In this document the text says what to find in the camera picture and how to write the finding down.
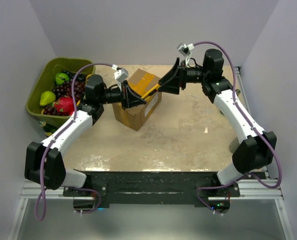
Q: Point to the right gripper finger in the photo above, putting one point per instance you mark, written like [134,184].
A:
[171,73]
[169,85]

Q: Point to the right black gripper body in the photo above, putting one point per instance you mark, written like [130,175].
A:
[183,70]

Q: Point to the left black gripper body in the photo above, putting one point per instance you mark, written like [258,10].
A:
[124,95]

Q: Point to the yellow utility knife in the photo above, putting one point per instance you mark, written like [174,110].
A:
[151,91]

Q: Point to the taped cardboard express box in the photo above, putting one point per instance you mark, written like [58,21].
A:
[141,82]

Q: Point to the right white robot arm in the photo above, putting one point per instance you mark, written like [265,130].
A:
[255,144]

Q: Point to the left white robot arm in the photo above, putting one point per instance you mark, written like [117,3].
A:
[44,162]

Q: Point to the black grape bunch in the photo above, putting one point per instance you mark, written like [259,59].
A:
[81,77]

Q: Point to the dark purple grape bunch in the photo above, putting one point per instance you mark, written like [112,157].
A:
[65,90]

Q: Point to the red dragon fruit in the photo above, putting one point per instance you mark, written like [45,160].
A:
[64,105]

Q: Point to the green apple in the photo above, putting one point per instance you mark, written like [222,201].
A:
[61,78]

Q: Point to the green pear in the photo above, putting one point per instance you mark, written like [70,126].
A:
[46,98]

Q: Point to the olive green plastic basket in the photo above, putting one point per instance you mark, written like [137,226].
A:
[46,82]

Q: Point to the small red grape bunch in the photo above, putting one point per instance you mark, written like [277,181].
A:
[50,110]

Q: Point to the grey cylindrical bottle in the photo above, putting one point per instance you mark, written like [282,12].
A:
[234,145]

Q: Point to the dark bottle behind basket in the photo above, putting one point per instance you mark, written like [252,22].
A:
[47,128]

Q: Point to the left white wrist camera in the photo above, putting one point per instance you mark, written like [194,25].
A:
[120,74]

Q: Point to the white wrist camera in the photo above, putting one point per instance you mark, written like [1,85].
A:
[186,51]
[120,74]

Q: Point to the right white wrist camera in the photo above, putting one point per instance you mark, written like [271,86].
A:
[186,51]

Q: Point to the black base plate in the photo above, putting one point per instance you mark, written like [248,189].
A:
[105,188]

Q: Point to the aluminium rail frame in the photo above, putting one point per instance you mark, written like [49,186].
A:
[186,132]

